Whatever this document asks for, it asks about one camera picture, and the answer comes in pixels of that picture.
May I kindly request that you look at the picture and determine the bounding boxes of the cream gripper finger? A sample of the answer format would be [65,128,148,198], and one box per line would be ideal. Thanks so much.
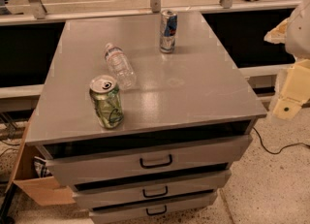
[272,59,310,120]
[263,19,288,44]

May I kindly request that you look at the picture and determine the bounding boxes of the clear plastic water bottle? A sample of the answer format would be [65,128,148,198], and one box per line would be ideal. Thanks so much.
[105,43,137,90]

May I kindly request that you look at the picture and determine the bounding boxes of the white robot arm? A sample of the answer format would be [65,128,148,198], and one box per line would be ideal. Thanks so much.
[263,0,310,120]

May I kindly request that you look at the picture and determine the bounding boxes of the blue silver energy drink can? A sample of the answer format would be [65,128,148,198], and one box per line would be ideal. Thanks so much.
[160,10,177,53]

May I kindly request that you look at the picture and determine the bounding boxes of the grey drawer cabinet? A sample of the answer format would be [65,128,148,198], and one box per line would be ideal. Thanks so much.
[24,10,268,224]

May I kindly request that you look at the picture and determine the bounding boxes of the middle grey drawer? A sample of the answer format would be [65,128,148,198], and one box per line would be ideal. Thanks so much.
[73,170,232,208]

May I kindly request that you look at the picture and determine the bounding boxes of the grey drawer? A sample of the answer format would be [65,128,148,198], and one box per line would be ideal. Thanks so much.
[46,135,252,185]
[89,191,217,224]
[73,170,232,208]

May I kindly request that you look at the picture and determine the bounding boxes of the bottom grey drawer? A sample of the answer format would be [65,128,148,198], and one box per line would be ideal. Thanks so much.
[89,191,217,224]

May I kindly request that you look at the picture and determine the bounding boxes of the green soda can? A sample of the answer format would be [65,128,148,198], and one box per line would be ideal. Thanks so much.
[89,75,124,129]

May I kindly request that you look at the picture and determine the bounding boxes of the top grey drawer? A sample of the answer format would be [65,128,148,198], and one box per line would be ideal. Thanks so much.
[46,135,252,185]

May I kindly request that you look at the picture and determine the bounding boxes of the snack bag in box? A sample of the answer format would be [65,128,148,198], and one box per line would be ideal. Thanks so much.
[33,156,51,177]

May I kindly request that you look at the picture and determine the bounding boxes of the cardboard box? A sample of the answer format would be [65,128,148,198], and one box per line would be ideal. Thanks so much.
[9,120,75,207]

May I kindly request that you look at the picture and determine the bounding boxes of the black floor cable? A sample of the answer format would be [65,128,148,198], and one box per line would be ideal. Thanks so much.
[252,126,310,156]

